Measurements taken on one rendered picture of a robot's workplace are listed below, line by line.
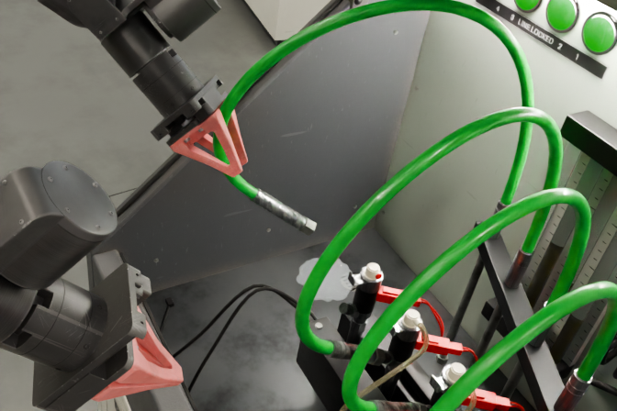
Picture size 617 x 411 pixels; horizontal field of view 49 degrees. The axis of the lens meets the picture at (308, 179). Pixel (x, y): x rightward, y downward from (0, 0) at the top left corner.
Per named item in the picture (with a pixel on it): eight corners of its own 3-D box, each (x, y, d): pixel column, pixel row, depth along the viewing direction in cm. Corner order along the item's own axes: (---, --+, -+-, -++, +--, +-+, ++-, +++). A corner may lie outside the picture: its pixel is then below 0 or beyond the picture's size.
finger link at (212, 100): (269, 142, 80) (218, 80, 77) (257, 164, 73) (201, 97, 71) (227, 172, 82) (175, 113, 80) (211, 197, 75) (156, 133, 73)
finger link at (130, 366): (207, 396, 51) (111, 356, 45) (141, 444, 53) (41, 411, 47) (195, 327, 56) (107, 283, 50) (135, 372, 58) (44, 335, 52)
